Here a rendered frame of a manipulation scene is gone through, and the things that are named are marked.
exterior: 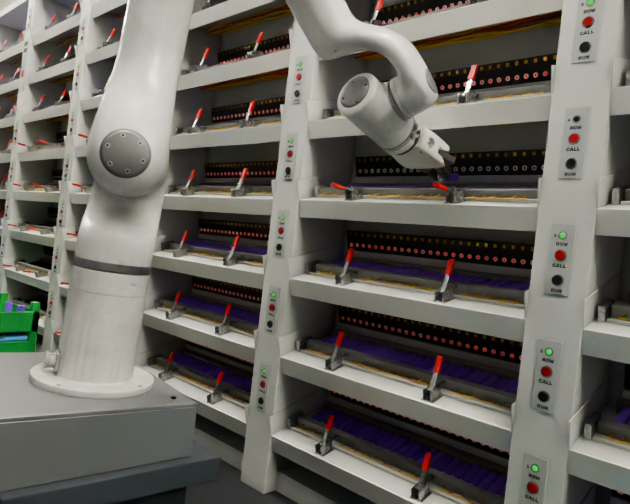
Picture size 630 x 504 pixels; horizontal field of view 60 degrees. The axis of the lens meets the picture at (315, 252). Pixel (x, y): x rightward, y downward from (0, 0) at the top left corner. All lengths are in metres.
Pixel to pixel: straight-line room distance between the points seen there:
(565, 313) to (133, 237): 0.72
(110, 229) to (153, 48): 0.29
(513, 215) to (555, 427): 0.37
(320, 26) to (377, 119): 0.18
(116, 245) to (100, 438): 0.28
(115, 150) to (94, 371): 0.34
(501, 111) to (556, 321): 0.40
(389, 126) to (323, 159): 0.48
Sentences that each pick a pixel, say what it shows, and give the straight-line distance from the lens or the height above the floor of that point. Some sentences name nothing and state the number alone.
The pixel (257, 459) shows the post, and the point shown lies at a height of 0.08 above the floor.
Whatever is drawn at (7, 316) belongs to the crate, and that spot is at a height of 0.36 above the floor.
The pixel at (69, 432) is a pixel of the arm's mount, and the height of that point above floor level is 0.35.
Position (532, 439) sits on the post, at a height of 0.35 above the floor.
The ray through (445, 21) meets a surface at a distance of 1.25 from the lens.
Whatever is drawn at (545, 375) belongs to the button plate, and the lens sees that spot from 1.03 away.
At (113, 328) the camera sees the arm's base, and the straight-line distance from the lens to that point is 0.91.
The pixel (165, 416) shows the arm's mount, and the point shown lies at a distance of 0.90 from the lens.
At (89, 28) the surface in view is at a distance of 2.71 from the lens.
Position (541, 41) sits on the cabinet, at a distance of 1.36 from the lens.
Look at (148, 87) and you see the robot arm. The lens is 0.90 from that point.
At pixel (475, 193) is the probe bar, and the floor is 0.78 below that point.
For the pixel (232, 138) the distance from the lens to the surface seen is 1.64.
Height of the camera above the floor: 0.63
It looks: level
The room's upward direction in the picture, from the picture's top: 7 degrees clockwise
